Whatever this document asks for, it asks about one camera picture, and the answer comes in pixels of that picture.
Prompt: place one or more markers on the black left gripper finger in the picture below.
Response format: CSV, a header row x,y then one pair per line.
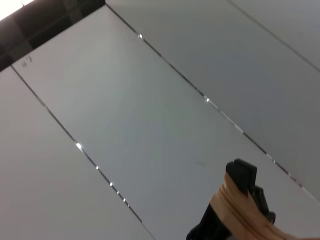
x,y
243,175
210,225

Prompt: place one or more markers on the khaki canvas food bag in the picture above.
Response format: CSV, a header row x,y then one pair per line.
x,y
232,207

